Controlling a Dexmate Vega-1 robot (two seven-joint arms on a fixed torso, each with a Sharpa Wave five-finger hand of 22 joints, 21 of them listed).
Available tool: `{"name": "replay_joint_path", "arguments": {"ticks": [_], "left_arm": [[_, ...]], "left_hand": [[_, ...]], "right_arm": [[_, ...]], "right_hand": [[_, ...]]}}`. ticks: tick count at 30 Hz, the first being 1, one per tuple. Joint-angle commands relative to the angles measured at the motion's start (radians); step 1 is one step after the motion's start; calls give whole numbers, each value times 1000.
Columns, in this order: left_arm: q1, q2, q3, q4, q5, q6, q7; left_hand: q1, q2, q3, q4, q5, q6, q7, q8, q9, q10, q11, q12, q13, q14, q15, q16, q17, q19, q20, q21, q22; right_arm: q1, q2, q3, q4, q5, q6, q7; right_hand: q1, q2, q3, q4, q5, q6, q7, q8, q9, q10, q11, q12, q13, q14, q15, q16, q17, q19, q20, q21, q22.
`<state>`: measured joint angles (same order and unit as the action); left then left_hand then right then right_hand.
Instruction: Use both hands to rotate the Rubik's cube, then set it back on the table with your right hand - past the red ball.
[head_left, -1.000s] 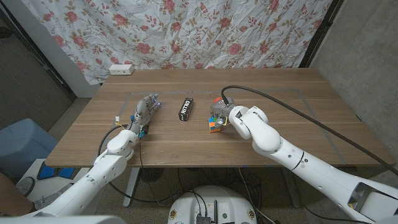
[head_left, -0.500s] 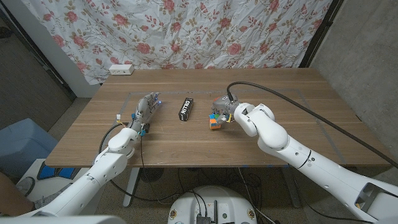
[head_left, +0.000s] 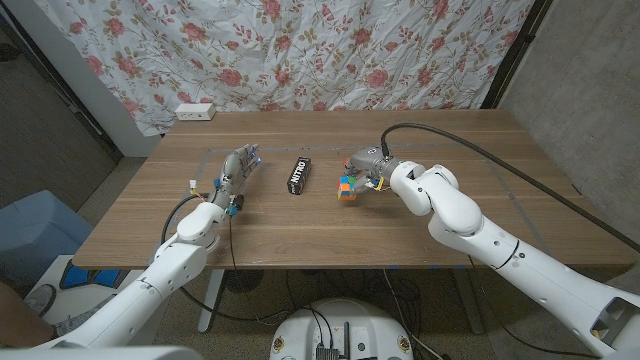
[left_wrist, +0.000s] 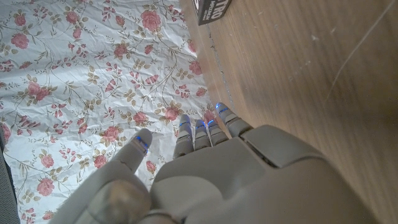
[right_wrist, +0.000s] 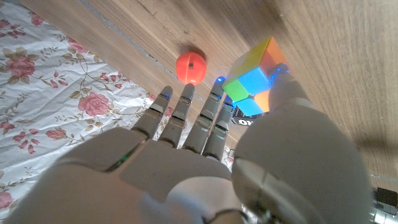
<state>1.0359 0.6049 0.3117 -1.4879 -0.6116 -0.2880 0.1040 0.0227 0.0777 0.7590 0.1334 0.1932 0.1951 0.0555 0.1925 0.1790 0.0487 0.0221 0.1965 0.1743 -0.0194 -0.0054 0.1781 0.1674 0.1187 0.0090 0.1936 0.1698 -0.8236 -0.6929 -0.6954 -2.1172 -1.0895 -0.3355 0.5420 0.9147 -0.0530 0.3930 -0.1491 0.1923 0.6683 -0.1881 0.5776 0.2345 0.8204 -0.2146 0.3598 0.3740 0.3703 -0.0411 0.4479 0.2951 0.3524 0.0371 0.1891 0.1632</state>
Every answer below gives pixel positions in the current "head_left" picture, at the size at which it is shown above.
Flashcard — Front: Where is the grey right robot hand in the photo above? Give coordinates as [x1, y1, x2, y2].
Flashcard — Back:
[344, 146, 401, 196]

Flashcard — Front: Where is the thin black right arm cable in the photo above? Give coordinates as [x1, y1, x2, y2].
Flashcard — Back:
[467, 254, 596, 359]

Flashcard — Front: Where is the white table leg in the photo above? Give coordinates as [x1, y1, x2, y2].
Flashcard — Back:
[197, 269, 226, 335]

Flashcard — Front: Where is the person's leg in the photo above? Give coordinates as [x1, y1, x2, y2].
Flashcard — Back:
[0, 282, 56, 349]

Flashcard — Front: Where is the multicoloured Rubik's cube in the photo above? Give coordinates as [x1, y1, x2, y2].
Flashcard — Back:
[336, 174, 358, 202]

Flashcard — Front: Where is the white floor cable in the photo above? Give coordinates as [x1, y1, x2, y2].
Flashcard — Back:
[382, 269, 444, 360]

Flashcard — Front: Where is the black backdrop stand pole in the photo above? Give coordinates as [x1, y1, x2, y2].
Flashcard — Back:
[480, 0, 554, 110]

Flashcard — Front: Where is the white robot torso base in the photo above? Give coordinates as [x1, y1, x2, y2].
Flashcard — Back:
[269, 298, 415, 360]

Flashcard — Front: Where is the white power strip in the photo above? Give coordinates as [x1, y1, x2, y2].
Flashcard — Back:
[174, 102, 217, 122]

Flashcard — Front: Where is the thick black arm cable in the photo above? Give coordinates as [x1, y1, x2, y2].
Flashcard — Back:
[380, 123, 640, 254]

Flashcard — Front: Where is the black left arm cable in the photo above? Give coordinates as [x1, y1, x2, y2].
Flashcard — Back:
[160, 193, 296, 322]

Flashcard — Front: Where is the floral backdrop cloth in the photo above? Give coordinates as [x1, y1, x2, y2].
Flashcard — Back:
[33, 0, 535, 137]

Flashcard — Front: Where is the black round floor object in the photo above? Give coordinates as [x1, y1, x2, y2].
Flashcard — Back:
[223, 269, 265, 294]

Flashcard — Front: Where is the grey table leg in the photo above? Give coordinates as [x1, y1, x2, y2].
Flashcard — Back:
[452, 269, 486, 335]

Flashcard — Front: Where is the white and blue floor mat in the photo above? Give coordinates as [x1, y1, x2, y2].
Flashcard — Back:
[24, 254, 146, 329]

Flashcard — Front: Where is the grey shoe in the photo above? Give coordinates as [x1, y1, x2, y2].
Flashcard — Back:
[22, 283, 57, 317]

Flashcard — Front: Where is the black NITRO box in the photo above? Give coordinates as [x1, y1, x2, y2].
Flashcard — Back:
[286, 156, 312, 196]

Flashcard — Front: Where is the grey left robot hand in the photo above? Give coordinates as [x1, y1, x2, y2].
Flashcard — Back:
[212, 143, 262, 207]

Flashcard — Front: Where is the blue chair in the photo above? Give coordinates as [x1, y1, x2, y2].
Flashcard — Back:
[0, 189, 96, 286]

